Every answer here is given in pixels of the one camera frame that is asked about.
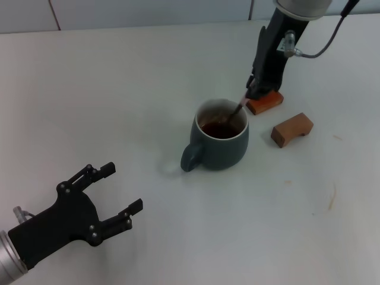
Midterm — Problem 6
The left gripper silver cable plug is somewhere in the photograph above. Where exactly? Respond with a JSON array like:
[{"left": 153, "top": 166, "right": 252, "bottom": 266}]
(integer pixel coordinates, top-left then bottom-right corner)
[{"left": 12, "top": 205, "right": 39, "bottom": 223}]

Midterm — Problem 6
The dark grey ceramic mug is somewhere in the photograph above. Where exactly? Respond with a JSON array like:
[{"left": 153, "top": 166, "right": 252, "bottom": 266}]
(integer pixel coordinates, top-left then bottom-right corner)
[{"left": 180, "top": 97, "right": 250, "bottom": 173}]

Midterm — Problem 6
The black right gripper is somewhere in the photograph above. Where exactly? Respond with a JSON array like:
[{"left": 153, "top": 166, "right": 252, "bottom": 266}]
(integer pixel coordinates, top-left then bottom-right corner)
[{"left": 246, "top": 7, "right": 310, "bottom": 100}]

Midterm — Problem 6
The arched light wooden block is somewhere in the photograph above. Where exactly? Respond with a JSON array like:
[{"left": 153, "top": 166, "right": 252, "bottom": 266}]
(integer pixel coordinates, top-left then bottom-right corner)
[{"left": 270, "top": 112, "right": 315, "bottom": 148}]

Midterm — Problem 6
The flat reddish wooden block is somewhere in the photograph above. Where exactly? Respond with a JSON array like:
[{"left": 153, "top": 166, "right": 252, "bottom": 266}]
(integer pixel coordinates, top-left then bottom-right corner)
[{"left": 245, "top": 90, "right": 285, "bottom": 116}]

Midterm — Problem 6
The gripper silver cable plug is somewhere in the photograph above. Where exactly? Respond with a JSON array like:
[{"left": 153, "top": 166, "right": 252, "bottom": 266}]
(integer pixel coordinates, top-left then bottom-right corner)
[
  {"left": 12, "top": 205, "right": 39, "bottom": 223},
  {"left": 277, "top": 0, "right": 360, "bottom": 59}
]

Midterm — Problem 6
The dark brown tea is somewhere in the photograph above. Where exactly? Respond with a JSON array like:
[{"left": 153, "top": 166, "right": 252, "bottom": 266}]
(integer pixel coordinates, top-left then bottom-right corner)
[{"left": 200, "top": 120, "right": 241, "bottom": 140}]

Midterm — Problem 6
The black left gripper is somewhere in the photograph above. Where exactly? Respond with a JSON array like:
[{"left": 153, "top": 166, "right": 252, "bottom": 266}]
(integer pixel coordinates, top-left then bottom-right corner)
[{"left": 7, "top": 161, "right": 144, "bottom": 270}]

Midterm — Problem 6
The right gripper silver cable plug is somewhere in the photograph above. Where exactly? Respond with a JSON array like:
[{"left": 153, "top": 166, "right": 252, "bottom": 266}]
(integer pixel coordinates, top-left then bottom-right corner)
[{"left": 277, "top": 0, "right": 360, "bottom": 59}]

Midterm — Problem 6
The pink handled metal spoon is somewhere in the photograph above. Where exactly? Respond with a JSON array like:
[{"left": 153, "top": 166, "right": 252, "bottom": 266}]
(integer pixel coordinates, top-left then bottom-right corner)
[{"left": 224, "top": 81, "right": 257, "bottom": 125}]

